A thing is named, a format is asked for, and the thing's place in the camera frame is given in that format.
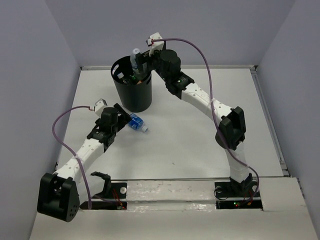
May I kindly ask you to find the clear bottle white green label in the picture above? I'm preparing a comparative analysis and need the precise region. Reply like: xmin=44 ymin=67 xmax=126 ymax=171
xmin=130 ymin=48 xmax=142 ymax=80

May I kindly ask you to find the green plastic bottle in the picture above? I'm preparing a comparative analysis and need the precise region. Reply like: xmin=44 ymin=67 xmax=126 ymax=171
xmin=130 ymin=74 xmax=140 ymax=85

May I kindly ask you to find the clear bottle blue label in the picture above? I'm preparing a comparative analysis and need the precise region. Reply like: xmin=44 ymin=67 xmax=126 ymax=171
xmin=128 ymin=113 xmax=148 ymax=133

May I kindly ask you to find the clear bottle without label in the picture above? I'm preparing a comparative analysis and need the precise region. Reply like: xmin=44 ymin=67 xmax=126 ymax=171
xmin=117 ymin=72 xmax=130 ymax=85

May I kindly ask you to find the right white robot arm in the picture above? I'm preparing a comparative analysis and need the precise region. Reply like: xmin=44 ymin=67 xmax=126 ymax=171
xmin=130 ymin=48 xmax=253 ymax=196

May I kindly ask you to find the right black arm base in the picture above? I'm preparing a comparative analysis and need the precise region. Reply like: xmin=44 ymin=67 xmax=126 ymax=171
xmin=213 ymin=173 xmax=263 ymax=210

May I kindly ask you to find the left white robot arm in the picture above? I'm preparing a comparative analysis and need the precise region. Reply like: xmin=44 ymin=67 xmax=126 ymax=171
xmin=37 ymin=99 xmax=131 ymax=222

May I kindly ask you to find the black cylindrical waste bin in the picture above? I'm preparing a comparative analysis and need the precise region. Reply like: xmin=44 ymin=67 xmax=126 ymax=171
xmin=111 ymin=56 xmax=152 ymax=113

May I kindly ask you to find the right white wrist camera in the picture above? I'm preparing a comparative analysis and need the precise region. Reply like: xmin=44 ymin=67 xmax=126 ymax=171
xmin=146 ymin=32 xmax=165 ymax=57

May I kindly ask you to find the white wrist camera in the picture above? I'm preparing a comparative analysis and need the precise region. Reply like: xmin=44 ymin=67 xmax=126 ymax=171
xmin=93 ymin=98 xmax=108 ymax=118
xmin=146 ymin=32 xmax=165 ymax=57

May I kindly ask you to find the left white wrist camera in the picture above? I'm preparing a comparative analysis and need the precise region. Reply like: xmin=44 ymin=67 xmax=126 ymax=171
xmin=93 ymin=98 xmax=108 ymax=118

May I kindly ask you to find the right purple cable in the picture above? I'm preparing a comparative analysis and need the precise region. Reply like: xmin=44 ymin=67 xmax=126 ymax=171
xmin=149 ymin=37 xmax=260 ymax=207

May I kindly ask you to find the purple cable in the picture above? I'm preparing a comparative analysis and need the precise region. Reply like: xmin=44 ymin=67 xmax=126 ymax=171
xmin=51 ymin=105 xmax=126 ymax=210
xmin=149 ymin=37 xmax=260 ymax=207

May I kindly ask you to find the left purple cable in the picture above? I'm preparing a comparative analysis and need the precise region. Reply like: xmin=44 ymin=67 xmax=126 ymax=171
xmin=51 ymin=105 xmax=126 ymax=210

